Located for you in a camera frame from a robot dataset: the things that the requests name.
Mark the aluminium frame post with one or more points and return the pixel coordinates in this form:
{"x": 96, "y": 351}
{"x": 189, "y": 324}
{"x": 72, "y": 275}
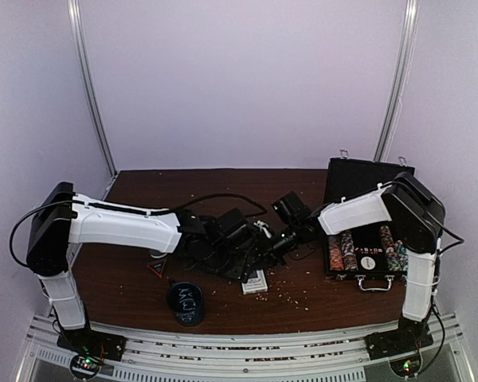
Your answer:
{"x": 401, "y": 73}
{"x": 89, "y": 89}

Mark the dark blue printed cup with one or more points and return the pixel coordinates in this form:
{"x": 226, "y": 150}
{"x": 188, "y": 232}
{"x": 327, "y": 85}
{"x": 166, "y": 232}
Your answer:
{"x": 185, "y": 300}

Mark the black poker chip case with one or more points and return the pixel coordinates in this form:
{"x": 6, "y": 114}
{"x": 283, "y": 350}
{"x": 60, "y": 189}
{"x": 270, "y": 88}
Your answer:
{"x": 349, "y": 177}

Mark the right aluminium frame post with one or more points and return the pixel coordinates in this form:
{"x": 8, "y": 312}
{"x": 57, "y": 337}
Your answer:
{"x": 401, "y": 73}

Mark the green blue chip stack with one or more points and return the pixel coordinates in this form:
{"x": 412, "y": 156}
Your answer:
{"x": 348, "y": 251}

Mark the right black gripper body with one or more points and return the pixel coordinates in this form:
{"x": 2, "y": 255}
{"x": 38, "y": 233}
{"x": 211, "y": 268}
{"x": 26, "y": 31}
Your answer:
{"x": 287, "y": 242}

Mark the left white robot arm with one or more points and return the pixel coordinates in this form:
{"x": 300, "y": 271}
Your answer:
{"x": 67, "y": 218}

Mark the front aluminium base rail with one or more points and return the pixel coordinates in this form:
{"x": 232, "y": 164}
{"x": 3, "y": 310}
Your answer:
{"x": 331, "y": 355}

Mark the white card deck box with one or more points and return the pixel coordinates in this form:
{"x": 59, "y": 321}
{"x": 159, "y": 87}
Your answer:
{"x": 256, "y": 283}

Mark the clear acrylic dealer button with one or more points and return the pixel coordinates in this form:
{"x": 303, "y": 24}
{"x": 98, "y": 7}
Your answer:
{"x": 156, "y": 255}

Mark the orange black chip stack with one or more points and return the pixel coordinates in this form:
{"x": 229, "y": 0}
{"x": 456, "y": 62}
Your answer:
{"x": 335, "y": 254}
{"x": 386, "y": 239}

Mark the left aluminium frame post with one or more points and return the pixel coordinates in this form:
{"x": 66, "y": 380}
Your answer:
{"x": 89, "y": 89}

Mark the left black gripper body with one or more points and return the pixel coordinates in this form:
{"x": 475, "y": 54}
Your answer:
{"x": 218, "y": 262}

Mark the triangular all in button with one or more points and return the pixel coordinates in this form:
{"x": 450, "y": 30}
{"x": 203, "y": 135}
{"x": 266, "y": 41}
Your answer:
{"x": 157, "y": 267}

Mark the white dealer button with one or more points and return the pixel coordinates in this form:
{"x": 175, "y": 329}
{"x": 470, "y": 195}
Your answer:
{"x": 368, "y": 263}

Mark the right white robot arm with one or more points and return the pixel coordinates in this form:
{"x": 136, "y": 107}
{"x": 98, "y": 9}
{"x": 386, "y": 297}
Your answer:
{"x": 415, "y": 212}

